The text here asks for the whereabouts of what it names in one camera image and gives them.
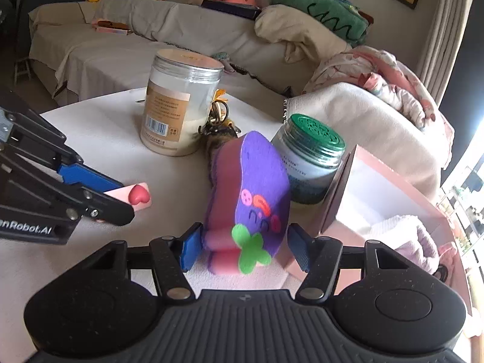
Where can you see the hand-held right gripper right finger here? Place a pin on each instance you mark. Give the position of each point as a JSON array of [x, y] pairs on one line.
[[299, 250]]

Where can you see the white cloth in box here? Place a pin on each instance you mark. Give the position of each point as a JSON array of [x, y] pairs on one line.
[[400, 236]]

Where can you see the purple eggplant sponge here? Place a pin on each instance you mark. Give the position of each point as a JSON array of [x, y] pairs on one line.
[[257, 174]]

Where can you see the beige curtain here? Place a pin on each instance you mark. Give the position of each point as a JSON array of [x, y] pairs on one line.
[[446, 26]]

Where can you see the beige covered sofa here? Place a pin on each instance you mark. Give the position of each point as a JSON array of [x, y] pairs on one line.
[[113, 56]]

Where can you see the pink cardboard box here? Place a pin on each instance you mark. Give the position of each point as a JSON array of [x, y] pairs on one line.
[[340, 211]]

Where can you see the green lid jar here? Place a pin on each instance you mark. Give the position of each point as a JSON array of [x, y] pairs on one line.
[[306, 166]]

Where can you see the green plush pillow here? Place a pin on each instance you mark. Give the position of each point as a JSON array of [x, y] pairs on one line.
[[321, 3]]

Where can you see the pink printed blanket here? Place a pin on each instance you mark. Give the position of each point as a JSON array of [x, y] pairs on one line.
[[397, 79]]

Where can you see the pink flat packet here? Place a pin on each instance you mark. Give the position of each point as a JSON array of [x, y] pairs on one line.
[[109, 26]]

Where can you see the small grey plush toy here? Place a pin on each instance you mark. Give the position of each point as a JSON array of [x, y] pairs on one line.
[[224, 60]]

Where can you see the pink heart sponge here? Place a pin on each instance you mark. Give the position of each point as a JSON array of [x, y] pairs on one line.
[[140, 196]]

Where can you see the dark flat box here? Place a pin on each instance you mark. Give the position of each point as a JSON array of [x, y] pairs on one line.
[[230, 9]]

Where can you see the white stool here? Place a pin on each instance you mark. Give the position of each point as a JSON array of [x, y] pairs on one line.
[[23, 70]]

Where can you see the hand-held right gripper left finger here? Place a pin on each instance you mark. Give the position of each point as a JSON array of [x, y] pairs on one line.
[[191, 250]]

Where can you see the cream fringed throw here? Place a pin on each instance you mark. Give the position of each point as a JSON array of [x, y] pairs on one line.
[[359, 121]]

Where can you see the beige blanket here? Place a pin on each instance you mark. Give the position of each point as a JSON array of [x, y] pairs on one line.
[[295, 26]]

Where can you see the clear plastic powder jar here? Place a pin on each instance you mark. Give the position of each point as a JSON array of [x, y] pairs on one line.
[[170, 113]]

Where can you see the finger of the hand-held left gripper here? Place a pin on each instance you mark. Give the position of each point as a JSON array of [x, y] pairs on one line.
[[109, 208], [90, 179]]

